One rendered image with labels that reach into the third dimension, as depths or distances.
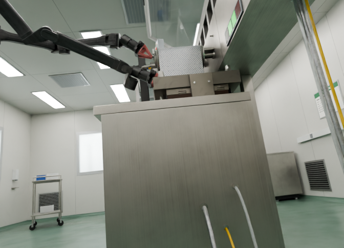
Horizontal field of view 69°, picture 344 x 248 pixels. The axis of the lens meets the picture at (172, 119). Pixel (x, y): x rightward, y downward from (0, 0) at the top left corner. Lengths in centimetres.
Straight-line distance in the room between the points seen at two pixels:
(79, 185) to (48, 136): 160
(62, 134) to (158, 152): 656
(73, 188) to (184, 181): 631
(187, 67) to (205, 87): 30
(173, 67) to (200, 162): 60
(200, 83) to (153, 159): 40
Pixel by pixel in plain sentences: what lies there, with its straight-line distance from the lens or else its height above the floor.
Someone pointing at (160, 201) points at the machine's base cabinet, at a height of 50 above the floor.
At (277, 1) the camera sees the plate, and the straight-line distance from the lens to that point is 106.
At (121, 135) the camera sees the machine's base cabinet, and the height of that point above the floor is 76.
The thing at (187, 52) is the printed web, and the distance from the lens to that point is 145.
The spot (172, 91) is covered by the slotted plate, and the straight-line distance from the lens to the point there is 115.
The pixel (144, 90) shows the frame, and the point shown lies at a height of 118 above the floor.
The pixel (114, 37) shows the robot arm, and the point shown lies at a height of 139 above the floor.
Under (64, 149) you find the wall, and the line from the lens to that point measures 740.
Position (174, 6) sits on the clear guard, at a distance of 205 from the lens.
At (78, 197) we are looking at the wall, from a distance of 719.
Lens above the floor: 56
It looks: 14 degrees up
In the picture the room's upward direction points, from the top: 6 degrees counter-clockwise
